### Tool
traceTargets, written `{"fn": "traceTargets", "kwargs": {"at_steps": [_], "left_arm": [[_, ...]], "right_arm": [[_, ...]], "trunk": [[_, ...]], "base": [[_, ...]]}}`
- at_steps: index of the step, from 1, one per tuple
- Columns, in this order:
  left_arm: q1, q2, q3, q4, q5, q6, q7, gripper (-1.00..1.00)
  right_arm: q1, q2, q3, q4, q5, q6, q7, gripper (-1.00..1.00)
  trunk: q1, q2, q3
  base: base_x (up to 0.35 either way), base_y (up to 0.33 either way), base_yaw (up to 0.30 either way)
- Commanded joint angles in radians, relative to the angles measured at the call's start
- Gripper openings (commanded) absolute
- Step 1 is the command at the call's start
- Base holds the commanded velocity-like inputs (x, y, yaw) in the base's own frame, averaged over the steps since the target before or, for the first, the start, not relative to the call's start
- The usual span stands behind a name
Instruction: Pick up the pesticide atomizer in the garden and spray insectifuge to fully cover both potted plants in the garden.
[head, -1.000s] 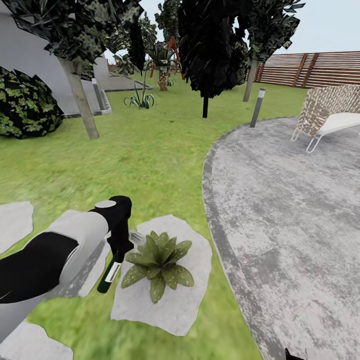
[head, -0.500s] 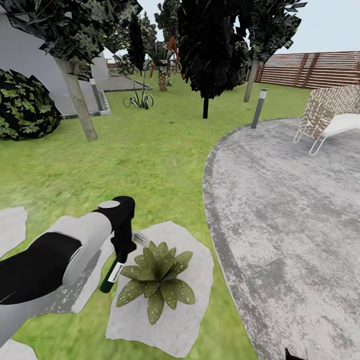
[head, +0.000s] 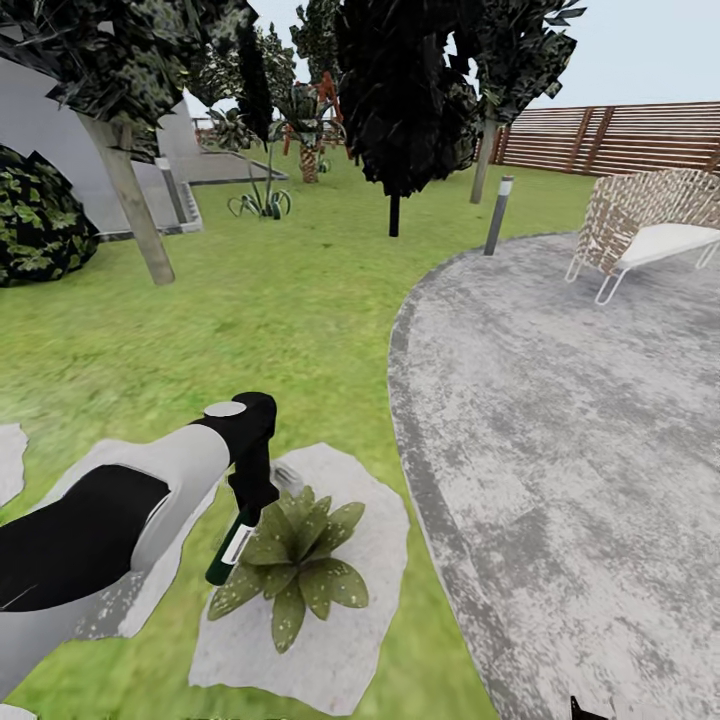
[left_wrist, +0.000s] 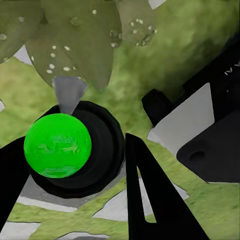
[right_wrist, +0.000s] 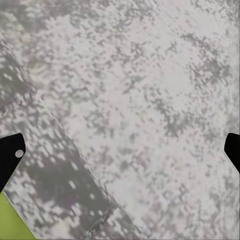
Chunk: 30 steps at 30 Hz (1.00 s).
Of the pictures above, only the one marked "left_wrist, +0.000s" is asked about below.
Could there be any insectifuge atomizer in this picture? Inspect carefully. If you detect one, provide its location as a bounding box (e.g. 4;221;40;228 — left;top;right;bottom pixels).
23;75;126;199

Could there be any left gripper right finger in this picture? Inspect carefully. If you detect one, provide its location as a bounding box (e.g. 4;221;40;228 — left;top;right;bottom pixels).
125;133;210;240

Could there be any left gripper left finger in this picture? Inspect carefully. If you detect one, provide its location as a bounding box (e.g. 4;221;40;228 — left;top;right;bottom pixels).
0;136;30;232

